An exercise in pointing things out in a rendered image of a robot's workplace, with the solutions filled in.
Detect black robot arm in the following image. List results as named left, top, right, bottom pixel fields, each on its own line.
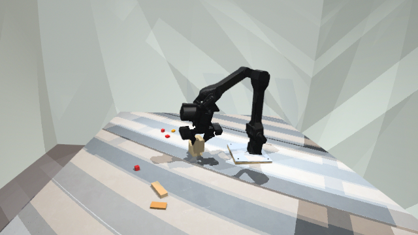
left=180, top=67, right=270, bottom=155

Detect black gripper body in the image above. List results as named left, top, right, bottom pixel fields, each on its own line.
left=178, top=119, right=223, bottom=140

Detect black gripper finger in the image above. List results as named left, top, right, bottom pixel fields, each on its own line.
left=189, top=137, right=196, bottom=146
left=203, top=133, right=215, bottom=143

